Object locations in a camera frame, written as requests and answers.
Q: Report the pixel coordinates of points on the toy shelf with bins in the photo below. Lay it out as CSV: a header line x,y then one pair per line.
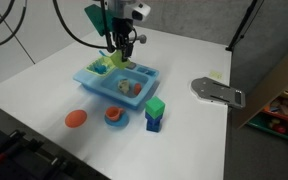
x,y
284,116

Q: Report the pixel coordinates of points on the small orange-red toy cup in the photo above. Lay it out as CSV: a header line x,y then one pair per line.
x,y
137,89

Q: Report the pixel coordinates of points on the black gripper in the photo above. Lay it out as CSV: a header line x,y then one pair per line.
x,y
122,30

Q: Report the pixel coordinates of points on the blue toy item in rack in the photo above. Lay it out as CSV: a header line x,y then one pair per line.
x,y
100,69

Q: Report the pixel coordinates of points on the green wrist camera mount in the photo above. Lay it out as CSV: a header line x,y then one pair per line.
x,y
96,18

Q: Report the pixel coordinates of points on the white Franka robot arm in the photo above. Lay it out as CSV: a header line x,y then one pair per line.
x,y
124,8

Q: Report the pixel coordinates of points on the black tripod pole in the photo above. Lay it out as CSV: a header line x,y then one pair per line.
x,y
242,25

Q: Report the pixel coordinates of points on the blue toy saucer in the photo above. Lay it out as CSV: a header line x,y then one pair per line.
x,y
117,123

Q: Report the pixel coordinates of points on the yellow sticky note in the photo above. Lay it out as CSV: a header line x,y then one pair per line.
x,y
215,75

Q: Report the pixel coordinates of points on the black perforated bench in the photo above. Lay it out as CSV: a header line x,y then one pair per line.
x,y
20,166

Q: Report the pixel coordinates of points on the bright blue block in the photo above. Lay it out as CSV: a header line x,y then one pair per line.
x,y
153,128

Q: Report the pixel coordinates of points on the orange toy plate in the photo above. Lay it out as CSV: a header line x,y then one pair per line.
x,y
76,118

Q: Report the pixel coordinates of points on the blue toy sink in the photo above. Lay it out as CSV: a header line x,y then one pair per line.
x,y
90,82

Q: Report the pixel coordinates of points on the dark blue block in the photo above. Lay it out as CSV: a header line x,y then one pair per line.
x,y
151,120

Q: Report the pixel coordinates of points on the blue toy utensil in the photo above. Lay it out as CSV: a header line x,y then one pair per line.
x,y
102,53

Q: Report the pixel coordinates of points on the yellow-green dish rack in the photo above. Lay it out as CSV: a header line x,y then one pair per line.
x,y
92,68

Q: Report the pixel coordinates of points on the dark green cube block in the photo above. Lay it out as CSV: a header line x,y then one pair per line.
x,y
154,106

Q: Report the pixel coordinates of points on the grey metal mounting plate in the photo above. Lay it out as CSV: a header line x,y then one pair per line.
x,y
214,90

